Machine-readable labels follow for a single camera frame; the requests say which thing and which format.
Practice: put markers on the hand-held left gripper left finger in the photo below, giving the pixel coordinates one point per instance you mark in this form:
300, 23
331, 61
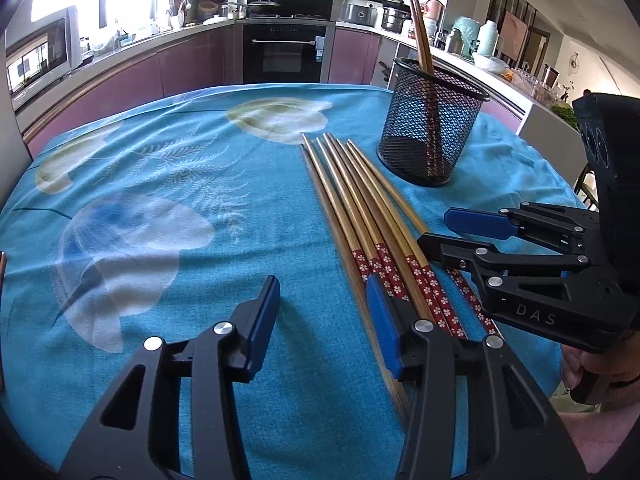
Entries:
262, 320

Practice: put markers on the white microwave oven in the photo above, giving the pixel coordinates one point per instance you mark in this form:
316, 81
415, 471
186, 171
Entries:
40, 60

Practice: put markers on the silver rice cooker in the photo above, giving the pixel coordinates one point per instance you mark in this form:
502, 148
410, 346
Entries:
357, 14

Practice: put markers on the bunch of wooden chopsticks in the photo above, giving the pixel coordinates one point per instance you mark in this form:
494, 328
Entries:
360, 220

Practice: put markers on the brown wooden chopstick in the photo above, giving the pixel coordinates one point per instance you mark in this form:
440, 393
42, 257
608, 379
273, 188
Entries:
417, 35
424, 35

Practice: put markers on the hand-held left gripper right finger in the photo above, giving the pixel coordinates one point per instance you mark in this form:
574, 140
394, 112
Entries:
385, 325

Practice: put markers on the white kitchen countertop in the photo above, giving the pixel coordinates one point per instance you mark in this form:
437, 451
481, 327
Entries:
500, 85

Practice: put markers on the white bowl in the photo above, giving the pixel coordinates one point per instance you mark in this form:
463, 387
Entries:
490, 63

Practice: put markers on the blue printed tablecloth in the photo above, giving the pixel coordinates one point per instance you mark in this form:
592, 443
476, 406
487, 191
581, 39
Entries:
175, 185

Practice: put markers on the pink insulated container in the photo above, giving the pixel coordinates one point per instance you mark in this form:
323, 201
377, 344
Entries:
434, 9

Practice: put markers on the green wooden chair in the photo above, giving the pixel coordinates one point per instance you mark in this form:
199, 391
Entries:
587, 190

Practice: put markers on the framed wall picture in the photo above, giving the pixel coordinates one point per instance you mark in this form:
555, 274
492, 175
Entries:
512, 35

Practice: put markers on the black wok with lid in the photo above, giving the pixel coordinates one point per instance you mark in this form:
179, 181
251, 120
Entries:
262, 8

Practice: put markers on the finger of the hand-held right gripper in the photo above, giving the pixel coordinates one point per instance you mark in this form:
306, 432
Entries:
475, 222
450, 252

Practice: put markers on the mint green thermos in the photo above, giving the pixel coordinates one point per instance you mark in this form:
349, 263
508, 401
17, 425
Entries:
487, 40

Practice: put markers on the steel thermos bottle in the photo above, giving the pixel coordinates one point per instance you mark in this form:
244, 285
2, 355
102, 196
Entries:
454, 42

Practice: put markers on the pink kitchen base cabinets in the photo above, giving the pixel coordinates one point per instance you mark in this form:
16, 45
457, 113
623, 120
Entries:
190, 65

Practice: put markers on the black mesh utensil holder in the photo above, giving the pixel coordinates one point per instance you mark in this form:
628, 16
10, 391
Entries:
410, 125

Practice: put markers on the black built-in oven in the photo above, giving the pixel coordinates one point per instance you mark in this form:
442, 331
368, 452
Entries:
285, 55

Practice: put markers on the person's pink clothing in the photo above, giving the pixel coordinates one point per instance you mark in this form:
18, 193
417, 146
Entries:
600, 440

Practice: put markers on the clear plastic food container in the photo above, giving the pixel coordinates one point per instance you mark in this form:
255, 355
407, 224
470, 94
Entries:
530, 84

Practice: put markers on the steel stock pot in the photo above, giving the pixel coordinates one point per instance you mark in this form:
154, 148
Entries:
395, 19

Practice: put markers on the person's right hand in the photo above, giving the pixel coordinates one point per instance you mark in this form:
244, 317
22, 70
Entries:
572, 367

